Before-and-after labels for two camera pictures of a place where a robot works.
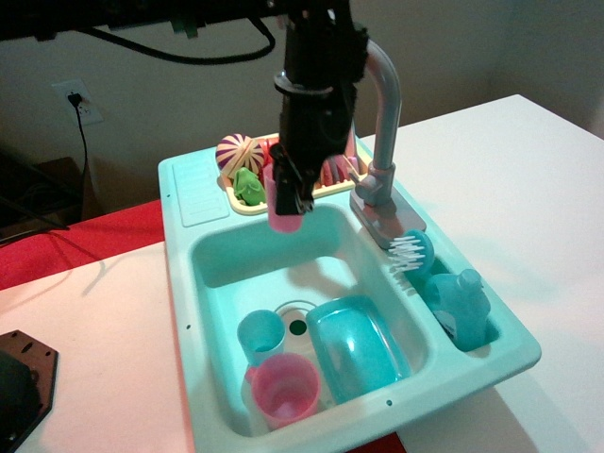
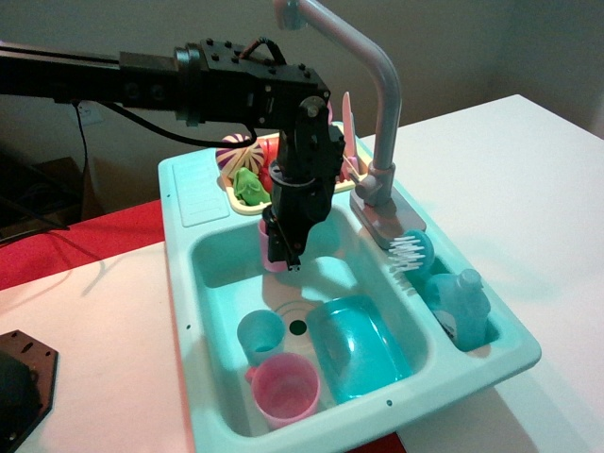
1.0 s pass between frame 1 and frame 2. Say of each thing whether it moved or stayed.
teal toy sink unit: stayed
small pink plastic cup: moved
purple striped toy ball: stayed
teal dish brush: stayed
